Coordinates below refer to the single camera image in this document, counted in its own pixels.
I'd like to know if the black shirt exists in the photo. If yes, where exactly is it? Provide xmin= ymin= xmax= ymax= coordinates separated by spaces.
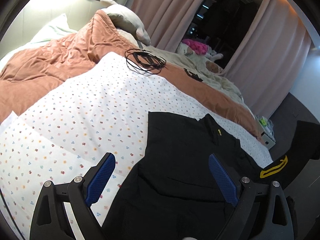
xmin=102 ymin=112 xmax=319 ymax=239

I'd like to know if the white bedside cabinet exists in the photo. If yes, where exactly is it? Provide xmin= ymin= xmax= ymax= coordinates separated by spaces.
xmin=255 ymin=116 xmax=276 ymax=150

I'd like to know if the green item on cabinet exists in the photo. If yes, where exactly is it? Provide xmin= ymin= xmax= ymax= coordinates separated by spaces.
xmin=259 ymin=117 xmax=267 ymax=127

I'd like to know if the white dotted bed sheet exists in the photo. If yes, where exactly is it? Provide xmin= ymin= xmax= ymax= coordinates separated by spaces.
xmin=1 ymin=53 xmax=272 ymax=239

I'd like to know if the beige blanket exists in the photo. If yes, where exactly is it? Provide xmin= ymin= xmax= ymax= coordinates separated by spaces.
xmin=117 ymin=28 xmax=249 ymax=109

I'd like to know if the small black item on quilt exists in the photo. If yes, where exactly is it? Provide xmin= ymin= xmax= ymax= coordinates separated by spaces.
xmin=184 ymin=68 xmax=203 ymax=82

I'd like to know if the right pink curtain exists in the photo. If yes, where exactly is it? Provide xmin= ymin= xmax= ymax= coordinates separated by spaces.
xmin=222 ymin=0 xmax=311 ymax=118

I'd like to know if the pink curtain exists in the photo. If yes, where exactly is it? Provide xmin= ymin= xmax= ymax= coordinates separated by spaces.
xmin=222 ymin=0 xmax=311 ymax=118
xmin=131 ymin=0 xmax=203 ymax=52

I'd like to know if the brown white plush dog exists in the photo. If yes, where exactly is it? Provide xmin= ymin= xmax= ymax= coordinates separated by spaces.
xmin=176 ymin=42 xmax=223 ymax=76

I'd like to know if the pink plush toy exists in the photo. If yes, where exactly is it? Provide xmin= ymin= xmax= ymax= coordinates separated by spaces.
xmin=182 ymin=38 xmax=208 ymax=55

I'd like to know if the orange brown quilt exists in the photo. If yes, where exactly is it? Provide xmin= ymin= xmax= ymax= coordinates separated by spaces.
xmin=1 ymin=10 xmax=261 ymax=140

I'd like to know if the white pillow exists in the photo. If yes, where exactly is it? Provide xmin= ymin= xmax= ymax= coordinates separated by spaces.
xmin=1 ymin=13 xmax=77 ymax=70

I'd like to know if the white plush toy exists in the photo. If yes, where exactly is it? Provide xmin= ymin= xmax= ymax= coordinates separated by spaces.
xmin=100 ymin=0 xmax=151 ymax=46

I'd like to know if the cream padded headboard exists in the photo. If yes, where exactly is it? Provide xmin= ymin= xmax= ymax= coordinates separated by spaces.
xmin=8 ymin=0 xmax=128 ymax=35

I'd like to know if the left pink curtain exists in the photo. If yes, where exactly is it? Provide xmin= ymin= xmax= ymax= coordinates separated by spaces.
xmin=131 ymin=0 xmax=203 ymax=52

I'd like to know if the black coiled cable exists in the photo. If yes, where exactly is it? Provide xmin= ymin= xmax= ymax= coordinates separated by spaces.
xmin=124 ymin=48 xmax=167 ymax=75

